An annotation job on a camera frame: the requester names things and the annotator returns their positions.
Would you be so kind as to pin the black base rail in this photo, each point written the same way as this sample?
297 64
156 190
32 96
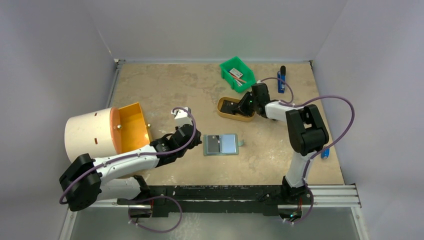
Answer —
268 200

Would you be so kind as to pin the teal card holder wallet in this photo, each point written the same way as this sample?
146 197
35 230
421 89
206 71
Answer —
229 144

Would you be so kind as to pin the aluminium frame rail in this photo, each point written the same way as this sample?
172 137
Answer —
323 195

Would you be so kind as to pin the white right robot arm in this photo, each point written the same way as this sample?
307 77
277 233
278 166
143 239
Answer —
307 132

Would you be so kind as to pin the white cylinder drum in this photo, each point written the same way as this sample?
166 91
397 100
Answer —
95 133

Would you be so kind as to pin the blue black lighter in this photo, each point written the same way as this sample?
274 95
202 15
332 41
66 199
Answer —
281 75

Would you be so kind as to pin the small items in bin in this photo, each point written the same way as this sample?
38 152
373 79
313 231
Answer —
237 76

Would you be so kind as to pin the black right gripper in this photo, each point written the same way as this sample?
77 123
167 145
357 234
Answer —
243 105

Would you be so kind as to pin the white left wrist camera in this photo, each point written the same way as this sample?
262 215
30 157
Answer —
182 117

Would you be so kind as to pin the black credit card stack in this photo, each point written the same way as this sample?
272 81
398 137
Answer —
228 107

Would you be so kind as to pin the green plastic bin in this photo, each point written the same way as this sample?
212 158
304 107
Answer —
237 63

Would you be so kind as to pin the tan oval tray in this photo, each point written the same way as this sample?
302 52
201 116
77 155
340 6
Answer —
236 116

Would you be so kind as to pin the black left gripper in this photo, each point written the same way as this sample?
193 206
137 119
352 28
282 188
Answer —
198 141

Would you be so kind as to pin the small blue object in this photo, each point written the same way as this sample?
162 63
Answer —
325 154

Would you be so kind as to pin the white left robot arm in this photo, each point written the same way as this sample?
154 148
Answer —
83 181

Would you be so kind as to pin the orange drawer tray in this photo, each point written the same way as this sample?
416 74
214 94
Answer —
129 130

